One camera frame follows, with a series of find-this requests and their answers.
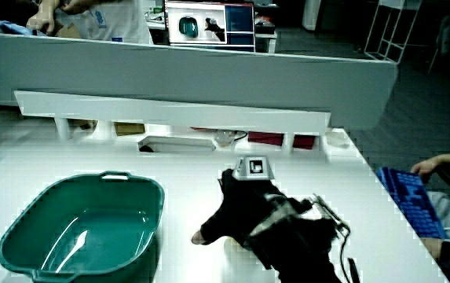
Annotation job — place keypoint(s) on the white desk shelf riser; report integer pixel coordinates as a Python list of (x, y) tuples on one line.
[(169, 112)]

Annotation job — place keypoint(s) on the black wristwatch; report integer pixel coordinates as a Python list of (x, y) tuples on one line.
[(446, 251)]

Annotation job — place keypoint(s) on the person's right forearm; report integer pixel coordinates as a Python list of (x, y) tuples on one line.
[(303, 251)]

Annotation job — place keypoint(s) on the green plastic basin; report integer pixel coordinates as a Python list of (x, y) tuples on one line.
[(91, 232)]

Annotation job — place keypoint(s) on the white metal rack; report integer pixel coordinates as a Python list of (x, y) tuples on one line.
[(393, 39)]

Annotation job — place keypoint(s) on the blue keyboard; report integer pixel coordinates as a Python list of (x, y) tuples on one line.
[(413, 200)]

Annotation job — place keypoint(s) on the white tray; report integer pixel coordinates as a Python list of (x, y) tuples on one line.
[(181, 144)]

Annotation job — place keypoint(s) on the clear plastic container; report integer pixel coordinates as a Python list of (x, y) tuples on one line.
[(224, 137)]

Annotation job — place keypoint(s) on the person's right hand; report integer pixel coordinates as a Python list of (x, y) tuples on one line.
[(244, 204)]

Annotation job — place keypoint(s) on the blue cloth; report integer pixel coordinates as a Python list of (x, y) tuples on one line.
[(10, 27)]

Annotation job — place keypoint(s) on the computer monitor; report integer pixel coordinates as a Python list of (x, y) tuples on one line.
[(209, 23)]

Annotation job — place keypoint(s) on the gray partition panel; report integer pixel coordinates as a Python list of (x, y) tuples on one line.
[(193, 74)]

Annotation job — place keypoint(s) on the white desk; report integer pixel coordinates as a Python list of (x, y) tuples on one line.
[(193, 173)]

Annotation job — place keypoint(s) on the red box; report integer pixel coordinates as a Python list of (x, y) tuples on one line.
[(265, 138), (304, 141)]

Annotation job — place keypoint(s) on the brown cardboard box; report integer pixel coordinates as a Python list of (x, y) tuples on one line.
[(129, 128)]

